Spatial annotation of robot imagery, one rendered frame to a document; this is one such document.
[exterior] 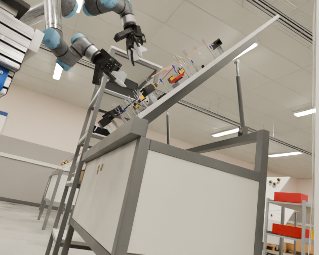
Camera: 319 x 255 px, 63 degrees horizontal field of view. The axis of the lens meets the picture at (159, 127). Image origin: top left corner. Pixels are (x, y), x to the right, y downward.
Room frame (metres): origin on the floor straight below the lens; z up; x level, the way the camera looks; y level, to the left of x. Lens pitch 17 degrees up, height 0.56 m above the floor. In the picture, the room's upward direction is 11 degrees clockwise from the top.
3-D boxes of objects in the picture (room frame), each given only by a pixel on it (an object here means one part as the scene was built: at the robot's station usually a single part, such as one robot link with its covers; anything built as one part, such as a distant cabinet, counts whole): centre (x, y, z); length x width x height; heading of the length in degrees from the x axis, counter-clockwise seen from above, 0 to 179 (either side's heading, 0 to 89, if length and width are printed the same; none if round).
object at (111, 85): (2.27, 0.45, 1.56); 0.30 x 0.23 x 0.19; 113
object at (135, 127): (1.44, 0.29, 0.83); 1.18 x 0.05 x 0.06; 21
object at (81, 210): (1.70, 0.37, 0.60); 0.55 x 0.02 x 0.39; 21
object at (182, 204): (1.56, -0.01, 0.60); 1.17 x 0.58 x 0.40; 21
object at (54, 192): (4.70, 1.25, 0.83); 1.18 x 0.72 x 1.65; 25
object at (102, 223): (1.19, 0.17, 0.60); 0.55 x 0.03 x 0.39; 21
